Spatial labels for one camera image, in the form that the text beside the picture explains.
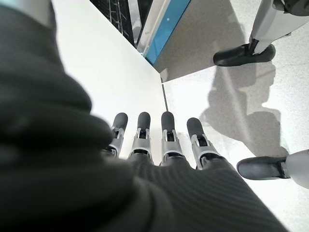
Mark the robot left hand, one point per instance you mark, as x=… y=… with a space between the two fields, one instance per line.
x=72 y=169

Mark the open dishwasher with rack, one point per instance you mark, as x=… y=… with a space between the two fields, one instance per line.
x=193 y=43

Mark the black robot left foot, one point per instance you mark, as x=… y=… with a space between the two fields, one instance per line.
x=260 y=168

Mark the black robot foot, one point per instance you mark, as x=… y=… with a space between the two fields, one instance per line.
x=241 y=56
x=260 y=168

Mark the black robot right foot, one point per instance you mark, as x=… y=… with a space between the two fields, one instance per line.
x=241 y=56

